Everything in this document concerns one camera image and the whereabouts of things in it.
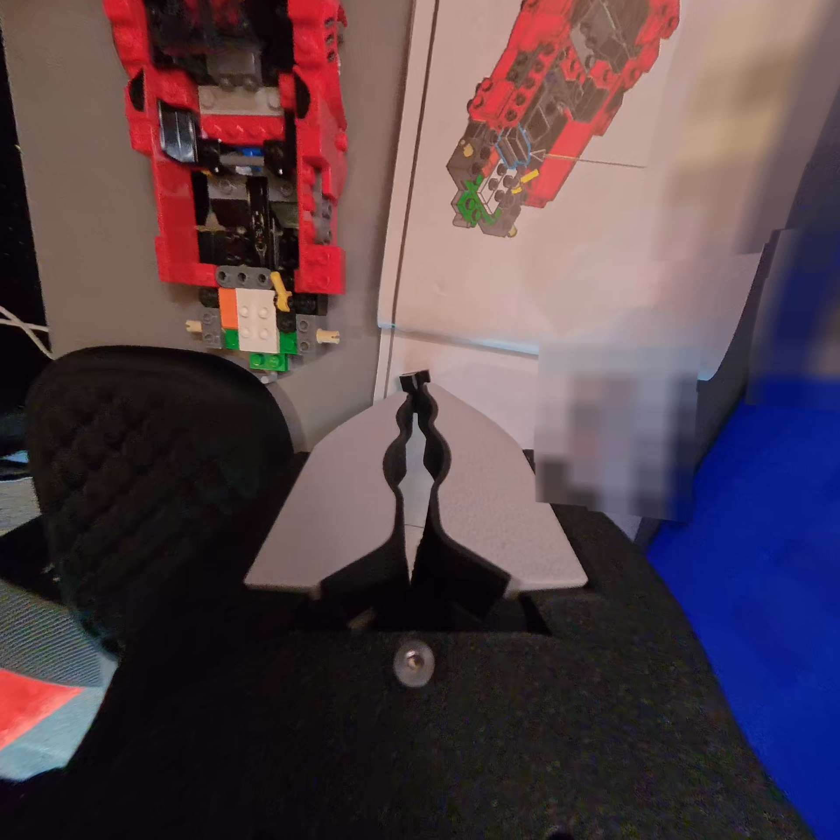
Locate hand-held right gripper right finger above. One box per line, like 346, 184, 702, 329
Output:
410, 382, 589, 593

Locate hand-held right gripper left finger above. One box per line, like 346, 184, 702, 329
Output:
243, 391, 417, 601

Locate small black lego piece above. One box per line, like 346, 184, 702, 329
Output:
398, 370, 433, 412

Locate lego instruction booklet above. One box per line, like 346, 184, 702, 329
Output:
373, 0, 782, 546

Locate blue plastic bin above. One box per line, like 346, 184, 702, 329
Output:
633, 217, 840, 840

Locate red lego car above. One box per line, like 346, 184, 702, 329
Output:
101, 0, 350, 385

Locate grey and red cloth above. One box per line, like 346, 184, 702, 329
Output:
0, 576, 122, 784

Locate white cable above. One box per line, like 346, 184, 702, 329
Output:
0, 304, 55, 360

